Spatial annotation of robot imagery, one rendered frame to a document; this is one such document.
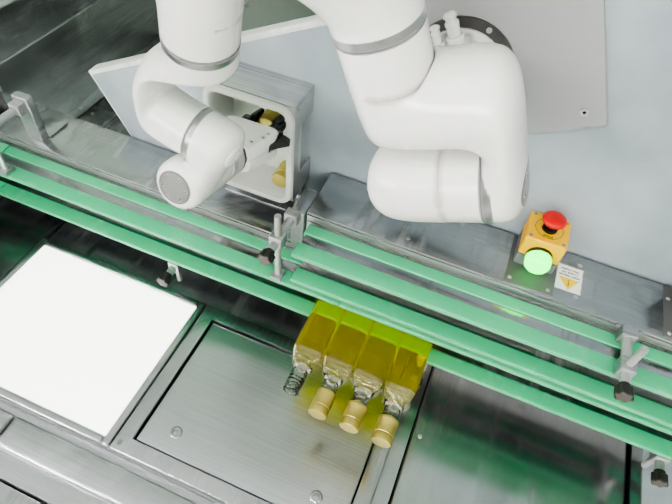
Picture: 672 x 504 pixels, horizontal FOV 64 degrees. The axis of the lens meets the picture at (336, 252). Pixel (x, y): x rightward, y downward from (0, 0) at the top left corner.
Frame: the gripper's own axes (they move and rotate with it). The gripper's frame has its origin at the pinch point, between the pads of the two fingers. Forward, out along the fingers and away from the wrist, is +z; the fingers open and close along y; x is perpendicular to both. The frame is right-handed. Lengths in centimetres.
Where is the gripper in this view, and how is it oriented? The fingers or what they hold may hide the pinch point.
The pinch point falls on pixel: (267, 122)
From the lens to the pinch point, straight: 100.3
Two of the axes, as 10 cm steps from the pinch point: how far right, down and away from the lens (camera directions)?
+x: 1.6, -8.0, -5.8
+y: 9.2, 3.3, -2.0
